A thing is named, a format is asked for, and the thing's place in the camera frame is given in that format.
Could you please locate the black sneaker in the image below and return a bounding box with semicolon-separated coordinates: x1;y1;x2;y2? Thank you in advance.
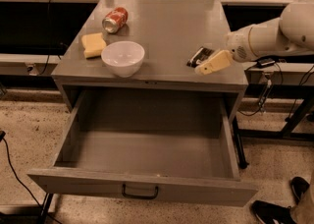
251;200;296;224
290;177;309;203

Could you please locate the grey cabinet table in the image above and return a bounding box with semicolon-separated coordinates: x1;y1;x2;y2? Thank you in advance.
52;0;248;119

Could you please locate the black drawer handle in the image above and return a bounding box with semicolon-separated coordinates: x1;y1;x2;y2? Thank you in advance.
122;184;159;200

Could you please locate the red soda can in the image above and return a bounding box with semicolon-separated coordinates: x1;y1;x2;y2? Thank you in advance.
102;7;129;33

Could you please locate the yellow sponge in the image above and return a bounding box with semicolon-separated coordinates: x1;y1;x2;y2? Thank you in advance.
81;32;107;59

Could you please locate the black rxbar chocolate bar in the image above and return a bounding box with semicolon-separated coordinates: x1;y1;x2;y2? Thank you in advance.
186;47;214;68

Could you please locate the black power adapter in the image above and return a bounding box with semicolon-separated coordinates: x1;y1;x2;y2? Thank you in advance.
257;58;276;69

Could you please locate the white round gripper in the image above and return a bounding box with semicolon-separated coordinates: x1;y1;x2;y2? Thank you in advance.
195;26;254;76

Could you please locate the white ceramic bowl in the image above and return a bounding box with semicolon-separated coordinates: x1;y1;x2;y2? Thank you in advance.
101;41;145;78

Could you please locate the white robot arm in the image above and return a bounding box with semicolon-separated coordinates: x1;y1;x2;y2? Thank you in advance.
195;0;314;76

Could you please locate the black hanging cable left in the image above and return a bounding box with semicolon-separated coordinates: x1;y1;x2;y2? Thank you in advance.
38;0;69;76

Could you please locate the grey open top drawer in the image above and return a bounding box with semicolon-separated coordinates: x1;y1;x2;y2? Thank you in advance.
28;87;257;206

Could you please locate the black floor cable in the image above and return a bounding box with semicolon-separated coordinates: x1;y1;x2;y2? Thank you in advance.
0;130;63;224

